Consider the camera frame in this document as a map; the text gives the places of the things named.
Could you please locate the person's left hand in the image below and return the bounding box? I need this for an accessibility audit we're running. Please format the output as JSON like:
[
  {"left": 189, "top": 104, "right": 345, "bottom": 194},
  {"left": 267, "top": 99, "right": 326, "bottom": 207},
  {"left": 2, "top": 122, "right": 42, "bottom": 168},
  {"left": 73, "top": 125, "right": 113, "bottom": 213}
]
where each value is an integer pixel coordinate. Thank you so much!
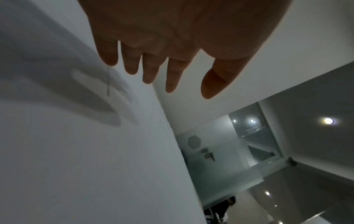
[{"left": 77, "top": 0, "right": 294, "bottom": 100}]

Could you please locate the pile of white paper sheets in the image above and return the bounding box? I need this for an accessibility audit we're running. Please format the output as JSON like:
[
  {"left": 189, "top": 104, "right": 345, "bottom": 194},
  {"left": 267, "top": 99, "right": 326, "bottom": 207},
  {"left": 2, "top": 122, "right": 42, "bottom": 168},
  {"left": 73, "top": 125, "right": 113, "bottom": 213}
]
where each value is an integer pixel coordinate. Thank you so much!
[{"left": 0, "top": 0, "right": 208, "bottom": 224}]

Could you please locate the gray hexagon sticker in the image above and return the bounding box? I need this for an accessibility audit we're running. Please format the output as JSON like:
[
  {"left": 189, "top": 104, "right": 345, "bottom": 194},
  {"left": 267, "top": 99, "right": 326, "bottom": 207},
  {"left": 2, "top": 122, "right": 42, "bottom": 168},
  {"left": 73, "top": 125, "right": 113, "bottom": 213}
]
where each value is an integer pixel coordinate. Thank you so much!
[{"left": 187, "top": 135, "right": 202, "bottom": 150}]

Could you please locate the frosted glass door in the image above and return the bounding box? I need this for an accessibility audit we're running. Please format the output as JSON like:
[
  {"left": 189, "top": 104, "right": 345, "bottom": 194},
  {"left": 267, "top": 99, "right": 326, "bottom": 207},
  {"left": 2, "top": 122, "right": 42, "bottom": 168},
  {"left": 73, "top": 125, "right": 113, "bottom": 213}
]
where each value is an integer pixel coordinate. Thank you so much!
[{"left": 176, "top": 101, "right": 286, "bottom": 206}]

